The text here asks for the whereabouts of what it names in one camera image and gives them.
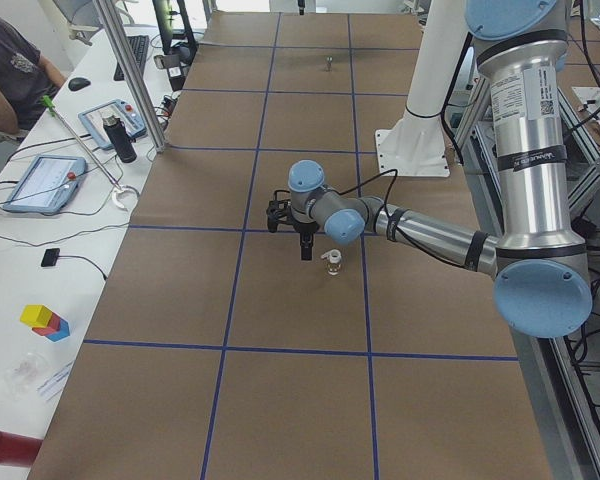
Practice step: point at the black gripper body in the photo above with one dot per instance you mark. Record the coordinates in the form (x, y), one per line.
(304, 229)

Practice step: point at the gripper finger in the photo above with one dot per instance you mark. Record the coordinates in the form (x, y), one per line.
(303, 246)
(309, 242)

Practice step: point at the white PPR valve brass base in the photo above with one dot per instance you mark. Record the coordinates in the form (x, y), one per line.
(333, 261)

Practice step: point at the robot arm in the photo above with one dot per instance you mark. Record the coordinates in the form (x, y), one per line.
(539, 264)

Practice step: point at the brown kraft paper mat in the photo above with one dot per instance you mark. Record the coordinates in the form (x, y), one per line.
(215, 352)

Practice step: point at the black water bottle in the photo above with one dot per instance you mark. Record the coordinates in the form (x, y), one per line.
(119, 139)

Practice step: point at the far teach pendant tablet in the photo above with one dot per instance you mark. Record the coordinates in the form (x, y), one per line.
(96, 118)

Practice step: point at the teach pendant tablet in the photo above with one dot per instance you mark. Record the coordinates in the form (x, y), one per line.
(96, 118)
(47, 185)

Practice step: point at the black keyboard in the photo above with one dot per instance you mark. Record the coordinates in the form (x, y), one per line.
(139, 45)

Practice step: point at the small black puck device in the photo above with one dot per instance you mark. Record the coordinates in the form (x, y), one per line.
(50, 257)

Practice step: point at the near teach pendant tablet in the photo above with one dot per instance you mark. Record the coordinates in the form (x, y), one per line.
(47, 185)

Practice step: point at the black computer mouse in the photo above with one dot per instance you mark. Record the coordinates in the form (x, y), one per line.
(78, 83)

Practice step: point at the long metal grabber stick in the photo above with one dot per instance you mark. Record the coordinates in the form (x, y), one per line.
(118, 190)

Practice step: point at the stacked coloured toy blocks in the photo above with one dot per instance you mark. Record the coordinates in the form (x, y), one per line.
(44, 322)

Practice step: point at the seated person dark shirt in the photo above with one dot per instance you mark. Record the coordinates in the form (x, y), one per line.
(26, 75)

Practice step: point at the red cylinder object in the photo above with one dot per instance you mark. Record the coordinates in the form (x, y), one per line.
(18, 450)

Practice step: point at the white pedestal column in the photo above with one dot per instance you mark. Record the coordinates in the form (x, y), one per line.
(415, 145)

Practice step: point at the aluminium frame post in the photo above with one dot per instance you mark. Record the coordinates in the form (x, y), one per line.
(116, 34)

